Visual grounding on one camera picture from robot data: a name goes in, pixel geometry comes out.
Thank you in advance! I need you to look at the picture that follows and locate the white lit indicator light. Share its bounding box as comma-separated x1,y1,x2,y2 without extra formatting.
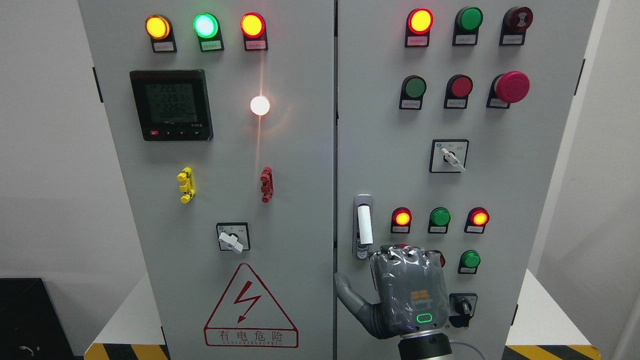
249,95,271,117

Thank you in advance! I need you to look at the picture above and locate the green lit indicator light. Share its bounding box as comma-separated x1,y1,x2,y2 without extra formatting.
192,13,225,52

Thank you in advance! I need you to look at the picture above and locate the red electric hazard warning sign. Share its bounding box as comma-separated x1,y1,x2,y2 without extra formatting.
203,262,298,348

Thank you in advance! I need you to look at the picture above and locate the red emergency stop mushroom button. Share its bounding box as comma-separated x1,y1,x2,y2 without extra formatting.
486,70,530,109

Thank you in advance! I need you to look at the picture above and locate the green push button top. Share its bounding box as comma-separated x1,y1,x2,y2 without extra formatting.
452,6,483,47

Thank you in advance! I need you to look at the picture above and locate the green light button lower right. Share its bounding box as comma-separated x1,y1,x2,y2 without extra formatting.
457,250,482,275

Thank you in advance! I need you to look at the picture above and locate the black knob selector switch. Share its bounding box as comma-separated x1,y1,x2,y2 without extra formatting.
449,292,478,328

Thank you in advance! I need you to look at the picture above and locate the amber indicator light top left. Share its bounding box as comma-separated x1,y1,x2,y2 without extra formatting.
145,14,178,53

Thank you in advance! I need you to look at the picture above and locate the grey cabinet door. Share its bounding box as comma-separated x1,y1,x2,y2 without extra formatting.
78,0,335,360
337,0,599,360

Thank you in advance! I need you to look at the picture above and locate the red push button lower middle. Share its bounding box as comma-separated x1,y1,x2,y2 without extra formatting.
434,250,446,268

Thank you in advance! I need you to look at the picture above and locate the left door selector switch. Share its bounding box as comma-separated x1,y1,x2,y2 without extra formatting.
215,222,251,254

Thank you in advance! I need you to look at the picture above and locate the red lit light lower right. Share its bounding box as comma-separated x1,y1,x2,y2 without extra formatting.
464,207,490,234

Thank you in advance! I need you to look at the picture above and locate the red push button second row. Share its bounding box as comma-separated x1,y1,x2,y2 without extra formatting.
443,74,473,109

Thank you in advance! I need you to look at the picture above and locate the black box lower left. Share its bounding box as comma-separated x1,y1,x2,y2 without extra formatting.
0,278,74,360

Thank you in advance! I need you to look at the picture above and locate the red lit light right door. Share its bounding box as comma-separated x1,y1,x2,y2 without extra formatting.
404,7,434,48

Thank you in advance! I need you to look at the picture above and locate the red lit light lower left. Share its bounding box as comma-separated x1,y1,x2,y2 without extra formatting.
390,207,412,234

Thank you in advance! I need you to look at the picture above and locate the white-lever selector switch upper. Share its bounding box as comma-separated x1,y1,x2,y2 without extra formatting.
429,139,470,173

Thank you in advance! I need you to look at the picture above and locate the red lit indicator light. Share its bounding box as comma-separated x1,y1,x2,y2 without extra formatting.
240,12,269,51

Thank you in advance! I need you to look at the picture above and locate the grey left cabinet door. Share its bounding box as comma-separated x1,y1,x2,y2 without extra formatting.
78,0,335,360

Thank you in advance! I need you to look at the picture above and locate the silver door handle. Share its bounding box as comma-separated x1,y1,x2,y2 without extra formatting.
352,193,374,260

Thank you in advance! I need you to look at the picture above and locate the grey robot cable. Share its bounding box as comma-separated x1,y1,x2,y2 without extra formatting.
449,340,488,360

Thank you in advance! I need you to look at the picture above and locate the white platform with hazard stripes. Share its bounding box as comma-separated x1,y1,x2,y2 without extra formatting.
83,271,601,360

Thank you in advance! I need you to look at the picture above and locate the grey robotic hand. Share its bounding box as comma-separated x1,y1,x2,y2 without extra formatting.
334,244,450,340

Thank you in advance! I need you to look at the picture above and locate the green push button second row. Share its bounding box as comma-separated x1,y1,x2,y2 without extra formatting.
398,75,426,110

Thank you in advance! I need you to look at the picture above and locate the green light lower middle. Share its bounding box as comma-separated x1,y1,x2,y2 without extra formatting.
427,207,451,234

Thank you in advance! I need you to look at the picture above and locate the black digital power meter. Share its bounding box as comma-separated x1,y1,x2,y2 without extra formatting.
129,69,214,142

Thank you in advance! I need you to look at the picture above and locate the grey right cabinet door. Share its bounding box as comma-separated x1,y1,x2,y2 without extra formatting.
337,0,599,360

